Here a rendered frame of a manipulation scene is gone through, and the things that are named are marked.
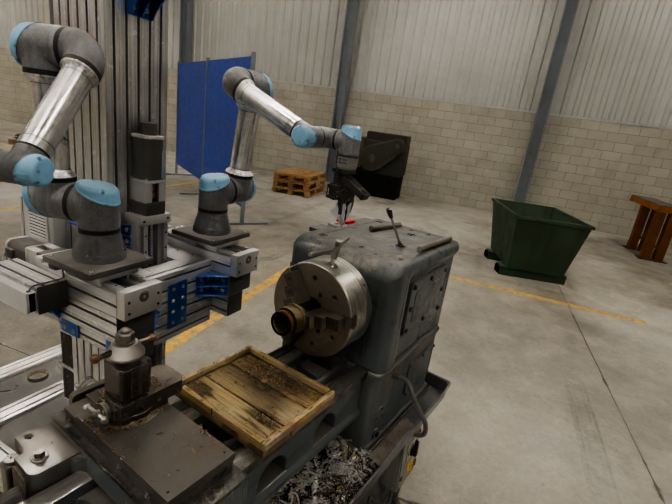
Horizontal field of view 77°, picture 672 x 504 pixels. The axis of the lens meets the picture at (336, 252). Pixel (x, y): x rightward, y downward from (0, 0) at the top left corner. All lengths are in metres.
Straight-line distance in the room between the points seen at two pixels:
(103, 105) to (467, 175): 10.23
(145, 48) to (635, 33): 10.93
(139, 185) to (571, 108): 10.58
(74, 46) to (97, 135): 0.36
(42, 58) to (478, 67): 10.53
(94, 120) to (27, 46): 0.30
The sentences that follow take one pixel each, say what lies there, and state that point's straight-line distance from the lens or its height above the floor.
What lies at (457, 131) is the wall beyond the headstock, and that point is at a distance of 11.30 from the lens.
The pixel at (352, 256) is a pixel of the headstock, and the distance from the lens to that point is 1.44.
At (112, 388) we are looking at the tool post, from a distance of 1.09.
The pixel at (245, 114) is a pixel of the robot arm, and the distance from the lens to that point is 1.81.
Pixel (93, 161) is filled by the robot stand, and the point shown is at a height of 1.42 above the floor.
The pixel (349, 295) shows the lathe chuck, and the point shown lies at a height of 1.17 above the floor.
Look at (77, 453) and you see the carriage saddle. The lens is 1.17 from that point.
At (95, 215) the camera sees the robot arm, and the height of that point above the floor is 1.31.
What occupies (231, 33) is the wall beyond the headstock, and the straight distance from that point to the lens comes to 13.56.
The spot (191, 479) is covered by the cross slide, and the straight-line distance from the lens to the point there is 0.98.
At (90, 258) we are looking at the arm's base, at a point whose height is 1.18.
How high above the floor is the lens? 1.67
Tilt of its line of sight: 17 degrees down
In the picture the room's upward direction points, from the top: 8 degrees clockwise
